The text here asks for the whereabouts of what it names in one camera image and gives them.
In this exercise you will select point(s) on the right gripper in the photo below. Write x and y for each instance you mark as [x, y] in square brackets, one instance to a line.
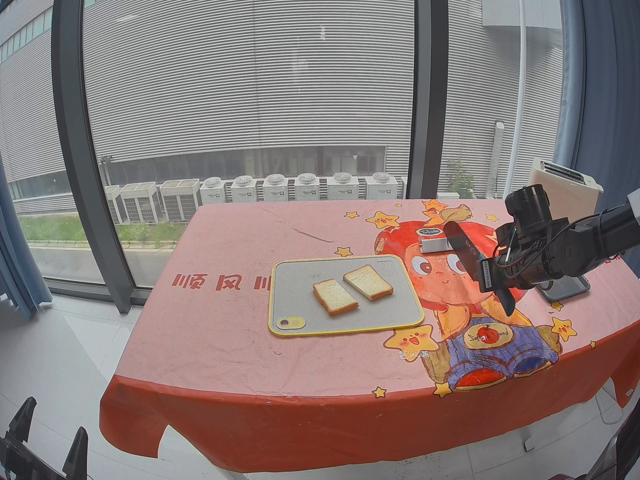
[525, 268]

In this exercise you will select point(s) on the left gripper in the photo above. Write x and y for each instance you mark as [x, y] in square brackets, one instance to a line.
[25, 460]

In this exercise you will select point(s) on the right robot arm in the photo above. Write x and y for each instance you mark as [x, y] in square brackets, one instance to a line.
[607, 233]

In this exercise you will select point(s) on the cream toaster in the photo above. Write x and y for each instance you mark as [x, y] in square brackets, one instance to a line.
[575, 190]

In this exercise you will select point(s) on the half slice of bread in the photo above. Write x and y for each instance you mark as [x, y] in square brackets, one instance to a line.
[335, 297]
[369, 283]

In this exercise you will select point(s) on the dark grey tray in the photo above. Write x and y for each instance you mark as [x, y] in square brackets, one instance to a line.
[565, 293]

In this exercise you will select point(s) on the white knife rest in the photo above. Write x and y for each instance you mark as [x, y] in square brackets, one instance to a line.
[432, 243]

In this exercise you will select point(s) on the window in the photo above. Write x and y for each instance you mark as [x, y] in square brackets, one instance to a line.
[424, 78]

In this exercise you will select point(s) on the blue curtain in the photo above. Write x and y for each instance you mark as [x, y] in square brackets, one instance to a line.
[607, 68]

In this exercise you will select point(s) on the cutting board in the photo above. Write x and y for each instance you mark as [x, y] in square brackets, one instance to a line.
[300, 298]

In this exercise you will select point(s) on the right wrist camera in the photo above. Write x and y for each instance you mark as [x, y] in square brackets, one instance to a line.
[529, 207]

